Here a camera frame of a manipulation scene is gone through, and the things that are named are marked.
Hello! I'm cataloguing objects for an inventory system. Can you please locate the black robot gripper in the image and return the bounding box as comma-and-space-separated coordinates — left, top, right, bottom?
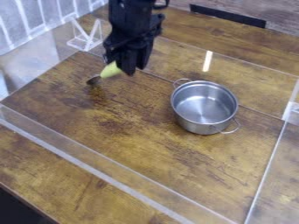
104, 0, 165, 76

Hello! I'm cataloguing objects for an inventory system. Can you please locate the stainless steel pot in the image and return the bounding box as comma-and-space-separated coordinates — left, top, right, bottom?
170, 78, 240, 135

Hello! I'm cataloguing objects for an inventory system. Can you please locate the clear acrylic bracket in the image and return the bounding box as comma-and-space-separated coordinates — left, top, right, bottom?
66, 19, 102, 52

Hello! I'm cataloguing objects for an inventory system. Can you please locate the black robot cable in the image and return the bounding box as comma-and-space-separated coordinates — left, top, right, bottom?
153, 0, 170, 10

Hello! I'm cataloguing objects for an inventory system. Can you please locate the black wall strip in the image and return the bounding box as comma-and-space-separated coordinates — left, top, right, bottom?
189, 3, 267, 28

